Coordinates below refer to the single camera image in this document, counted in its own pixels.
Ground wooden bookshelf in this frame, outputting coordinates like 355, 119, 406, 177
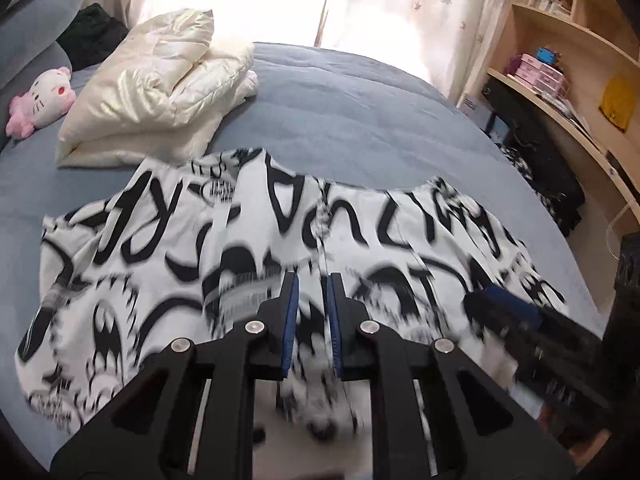
457, 0, 640, 242

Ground cream puffer jacket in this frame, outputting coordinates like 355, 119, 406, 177
55, 7, 259, 169

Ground white pink plush toy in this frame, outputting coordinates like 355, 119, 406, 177
6, 66, 77, 140

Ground black bag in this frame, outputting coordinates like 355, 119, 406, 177
481, 77, 586, 237

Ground black white patterned cloth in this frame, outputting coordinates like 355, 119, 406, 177
497, 142, 557, 217

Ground white cable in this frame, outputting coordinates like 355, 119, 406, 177
605, 204, 634, 262

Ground pink storage drawers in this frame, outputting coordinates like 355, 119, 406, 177
515, 52, 569, 97

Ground black speaker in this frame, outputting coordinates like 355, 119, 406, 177
607, 232, 640, 342

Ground yellow cloth item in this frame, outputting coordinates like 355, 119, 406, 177
599, 77, 636, 134

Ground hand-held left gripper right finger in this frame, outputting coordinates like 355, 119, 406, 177
325, 271, 579, 480

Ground blue bed blanket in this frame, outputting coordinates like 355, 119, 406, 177
0, 42, 607, 472

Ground grey blue pillow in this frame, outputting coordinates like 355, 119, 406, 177
0, 40, 74, 94
0, 0, 89, 61

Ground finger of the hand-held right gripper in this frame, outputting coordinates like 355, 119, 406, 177
462, 286, 548, 340

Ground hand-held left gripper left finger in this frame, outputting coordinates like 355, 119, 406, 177
50, 272, 301, 480

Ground black white printed garment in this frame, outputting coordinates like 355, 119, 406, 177
15, 147, 569, 442

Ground stack of papers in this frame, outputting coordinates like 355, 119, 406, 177
545, 97, 594, 137

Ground white floral curtain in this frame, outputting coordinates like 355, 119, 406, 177
82, 0, 524, 107

